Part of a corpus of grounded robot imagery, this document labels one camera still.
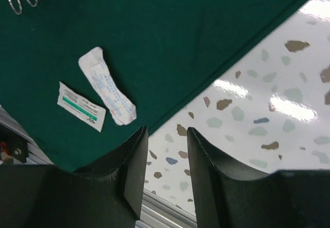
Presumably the white crinkled sterile pouch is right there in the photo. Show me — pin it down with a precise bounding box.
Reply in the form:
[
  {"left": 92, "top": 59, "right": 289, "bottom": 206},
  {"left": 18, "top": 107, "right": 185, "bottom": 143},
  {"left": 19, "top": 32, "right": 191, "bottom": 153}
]
[{"left": 78, "top": 47, "right": 137, "bottom": 126}]

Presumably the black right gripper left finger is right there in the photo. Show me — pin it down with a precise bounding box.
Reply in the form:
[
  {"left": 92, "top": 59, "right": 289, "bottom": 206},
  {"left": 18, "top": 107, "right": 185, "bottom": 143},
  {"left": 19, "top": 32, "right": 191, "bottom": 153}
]
[{"left": 0, "top": 126, "right": 149, "bottom": 228}]

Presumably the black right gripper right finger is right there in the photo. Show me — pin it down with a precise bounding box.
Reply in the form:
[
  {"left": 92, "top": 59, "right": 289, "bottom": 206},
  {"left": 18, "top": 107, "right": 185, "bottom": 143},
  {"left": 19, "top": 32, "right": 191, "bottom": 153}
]
[{"left": 187, "top": 127, "right": 329, "bottom": 227}]

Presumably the aluminium rail frame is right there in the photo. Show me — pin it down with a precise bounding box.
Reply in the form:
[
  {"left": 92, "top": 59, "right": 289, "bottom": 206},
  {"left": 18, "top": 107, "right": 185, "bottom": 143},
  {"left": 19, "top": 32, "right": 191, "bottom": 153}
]
[{"left": 0, "top": 104, "right": 198, "bottom": 228}]

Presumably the dark green surgical cloth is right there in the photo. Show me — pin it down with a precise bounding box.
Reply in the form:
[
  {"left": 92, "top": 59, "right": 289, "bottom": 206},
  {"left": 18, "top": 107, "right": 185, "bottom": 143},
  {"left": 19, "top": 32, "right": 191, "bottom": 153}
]
[{"left": 1, "top": 0, "right": 308, "bottom": 171}]

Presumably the green striped white packet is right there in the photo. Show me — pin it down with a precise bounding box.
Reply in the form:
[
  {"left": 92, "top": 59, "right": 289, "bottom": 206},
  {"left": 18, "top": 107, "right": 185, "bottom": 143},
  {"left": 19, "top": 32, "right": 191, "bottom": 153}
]
[{"left": 57, "top": 82, "right": 106, "bottom": 132}]

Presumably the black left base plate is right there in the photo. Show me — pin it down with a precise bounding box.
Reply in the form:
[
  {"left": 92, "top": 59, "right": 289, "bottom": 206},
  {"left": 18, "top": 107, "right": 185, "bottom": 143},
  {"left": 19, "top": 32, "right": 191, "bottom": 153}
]
[{"left": 1, "top": 125, "right": 28, "bottom": 164}]

